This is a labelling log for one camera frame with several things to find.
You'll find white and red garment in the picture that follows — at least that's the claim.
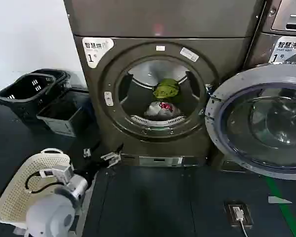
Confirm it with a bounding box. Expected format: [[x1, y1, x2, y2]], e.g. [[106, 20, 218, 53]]
[[144, 100, 180, 118]]

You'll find silver floor tape piece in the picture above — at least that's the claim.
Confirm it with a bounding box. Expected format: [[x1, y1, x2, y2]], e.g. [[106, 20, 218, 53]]
[[268, 196, 293, 204]]

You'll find grey dryer with round opening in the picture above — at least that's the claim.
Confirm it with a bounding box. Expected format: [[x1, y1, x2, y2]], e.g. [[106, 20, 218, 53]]
[[63, 0, 265, 171]]

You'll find white perforated laundry basket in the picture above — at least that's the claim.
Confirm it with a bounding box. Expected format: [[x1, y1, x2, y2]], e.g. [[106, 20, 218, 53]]
[[0, 148, 97, 229]]

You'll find white plug with cable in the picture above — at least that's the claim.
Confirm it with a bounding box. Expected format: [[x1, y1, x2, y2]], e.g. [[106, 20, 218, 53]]
[[232, 206, 249, 237]]

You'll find left gripper body black block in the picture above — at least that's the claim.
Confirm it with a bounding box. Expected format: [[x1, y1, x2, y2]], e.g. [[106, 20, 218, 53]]
[[75, 157, 107, 185]]

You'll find floor socket box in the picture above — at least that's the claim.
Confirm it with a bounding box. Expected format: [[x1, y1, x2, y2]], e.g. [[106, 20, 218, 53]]
[[223, 201, 254, 227]]

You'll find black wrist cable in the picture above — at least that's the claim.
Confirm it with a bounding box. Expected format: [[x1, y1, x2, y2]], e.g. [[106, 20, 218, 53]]
[[24, 170, 66, 196]]

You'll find green garment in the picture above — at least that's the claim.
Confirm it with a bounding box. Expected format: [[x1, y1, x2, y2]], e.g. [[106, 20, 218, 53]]
[[152, 78, 181, 102]]

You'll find dark grey square bin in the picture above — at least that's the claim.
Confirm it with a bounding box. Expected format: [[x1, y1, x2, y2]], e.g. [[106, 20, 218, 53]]
[[36, 90, 90, 138]]

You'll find black plastic slotted basket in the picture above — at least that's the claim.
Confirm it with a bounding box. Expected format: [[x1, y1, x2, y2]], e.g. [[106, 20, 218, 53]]
[[29, 69, 73, 92], [0, 73, 58, 125]]

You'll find grey washing machine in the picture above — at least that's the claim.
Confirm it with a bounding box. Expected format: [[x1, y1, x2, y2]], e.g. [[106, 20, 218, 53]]
[[244, 0, 296, 75]]

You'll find round glass dryer door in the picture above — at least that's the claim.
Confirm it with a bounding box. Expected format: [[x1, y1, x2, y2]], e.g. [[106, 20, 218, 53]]
[[204, 63, 296, 177]]

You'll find green floor tape strip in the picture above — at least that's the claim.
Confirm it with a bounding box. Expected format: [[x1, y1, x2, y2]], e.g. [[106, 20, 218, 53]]
[[264, 176, 296, 237]]

